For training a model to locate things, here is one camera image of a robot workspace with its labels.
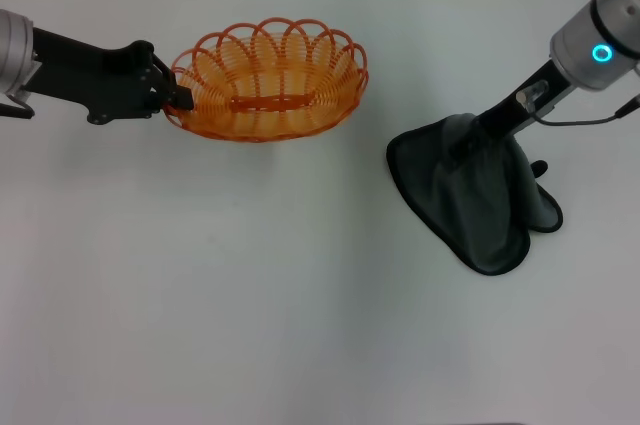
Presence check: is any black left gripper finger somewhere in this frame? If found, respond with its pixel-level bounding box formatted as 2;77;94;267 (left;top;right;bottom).
152;54;194;100
160;94;195;114

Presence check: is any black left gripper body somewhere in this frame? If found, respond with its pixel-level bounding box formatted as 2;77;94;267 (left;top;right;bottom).
22;27;166;126

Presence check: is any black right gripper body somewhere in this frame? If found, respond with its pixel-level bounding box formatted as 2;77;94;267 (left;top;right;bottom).
447;60;576;176

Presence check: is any orange woven plastic basket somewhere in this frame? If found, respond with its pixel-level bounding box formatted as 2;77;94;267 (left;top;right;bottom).
163;17;370;144

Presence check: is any grey towel with black trim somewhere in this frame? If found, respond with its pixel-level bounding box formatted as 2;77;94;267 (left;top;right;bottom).
385;112;565;276

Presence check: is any clear plug on right gripper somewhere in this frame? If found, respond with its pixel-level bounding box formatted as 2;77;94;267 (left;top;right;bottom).
515;80;550;112

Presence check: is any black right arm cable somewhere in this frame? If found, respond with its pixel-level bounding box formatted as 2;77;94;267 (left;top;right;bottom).
532;97;640;126

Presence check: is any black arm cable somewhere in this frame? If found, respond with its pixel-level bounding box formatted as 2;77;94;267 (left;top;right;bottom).
532;97;640;126
0;97;35;120

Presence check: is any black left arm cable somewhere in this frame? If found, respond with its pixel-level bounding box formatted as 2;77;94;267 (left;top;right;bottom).
0;97;35;120

